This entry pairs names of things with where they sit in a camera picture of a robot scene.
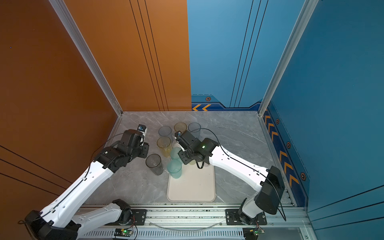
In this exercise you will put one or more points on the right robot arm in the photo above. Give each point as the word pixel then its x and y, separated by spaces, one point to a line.
pixel 267 182

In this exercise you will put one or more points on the right aluminium corner post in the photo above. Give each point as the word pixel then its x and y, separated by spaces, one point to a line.
pixel 295 37

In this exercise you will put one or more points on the yellow tumbler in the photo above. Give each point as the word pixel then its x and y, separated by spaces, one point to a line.
pixel 165 145

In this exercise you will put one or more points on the green circuit board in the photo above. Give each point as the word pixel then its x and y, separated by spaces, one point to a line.
pixel 123 233
pixel 252 233

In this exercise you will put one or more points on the aluminium front rail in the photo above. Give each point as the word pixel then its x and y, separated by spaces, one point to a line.
pixel 207 222

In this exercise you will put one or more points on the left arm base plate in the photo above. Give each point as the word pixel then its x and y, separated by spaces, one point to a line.
pixel 133 216

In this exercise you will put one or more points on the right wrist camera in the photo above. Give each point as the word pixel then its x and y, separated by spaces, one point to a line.
pixel 177 134

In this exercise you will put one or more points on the aluminium corner post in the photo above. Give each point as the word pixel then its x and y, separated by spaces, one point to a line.
pixel 74 32
pixel 295 37

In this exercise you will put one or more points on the right green circuit board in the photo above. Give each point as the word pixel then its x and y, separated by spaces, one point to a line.
pixel 252 233

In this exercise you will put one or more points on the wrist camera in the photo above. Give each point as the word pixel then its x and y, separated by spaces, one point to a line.
pixel 177 134
pixel 143 129

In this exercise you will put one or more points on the white rectangular tray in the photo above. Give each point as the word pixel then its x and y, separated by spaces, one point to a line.
pixel 193 185

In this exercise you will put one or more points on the teal textured tumbler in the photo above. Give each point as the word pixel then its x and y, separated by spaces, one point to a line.
pixel 174 168
pixel 175 153

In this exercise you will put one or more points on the grey-blue frosted tumbler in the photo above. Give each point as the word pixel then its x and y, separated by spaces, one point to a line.
pixel 165 131

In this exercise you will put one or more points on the left green circuit board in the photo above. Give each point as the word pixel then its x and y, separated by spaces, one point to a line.
pixel 123 233

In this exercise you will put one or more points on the left aluminium corner post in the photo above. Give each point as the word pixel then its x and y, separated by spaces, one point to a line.
pixel 74 32

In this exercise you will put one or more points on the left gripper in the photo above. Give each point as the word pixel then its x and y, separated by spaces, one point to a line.
pixel 146 149

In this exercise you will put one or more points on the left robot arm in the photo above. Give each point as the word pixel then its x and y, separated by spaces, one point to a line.
pixel 60 220

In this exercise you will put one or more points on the amber tall tumbler back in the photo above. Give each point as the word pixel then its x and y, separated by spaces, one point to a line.
pixel 180 127

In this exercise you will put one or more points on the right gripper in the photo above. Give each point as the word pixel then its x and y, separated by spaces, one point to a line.
pixel 185 161

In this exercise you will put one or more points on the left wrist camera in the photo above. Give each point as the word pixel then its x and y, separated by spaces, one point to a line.
pixel 143 129

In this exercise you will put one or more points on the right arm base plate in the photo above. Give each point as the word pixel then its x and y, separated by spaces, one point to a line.
pixel 233 217

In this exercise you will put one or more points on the light blue clear tumbler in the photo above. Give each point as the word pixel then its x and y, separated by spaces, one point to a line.
pixel 195 129

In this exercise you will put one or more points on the dark smoky tumbler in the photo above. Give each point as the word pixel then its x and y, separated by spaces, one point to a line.
pixel 154 163

